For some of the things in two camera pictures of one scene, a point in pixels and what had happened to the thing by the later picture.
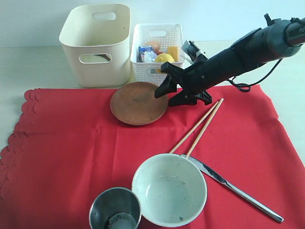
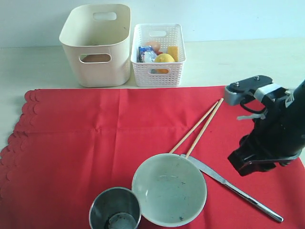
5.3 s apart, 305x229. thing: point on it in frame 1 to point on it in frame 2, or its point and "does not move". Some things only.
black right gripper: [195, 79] to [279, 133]
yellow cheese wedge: [173, 51] does not move
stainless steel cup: [116, 208] does not move
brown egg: [155, 45] does not move
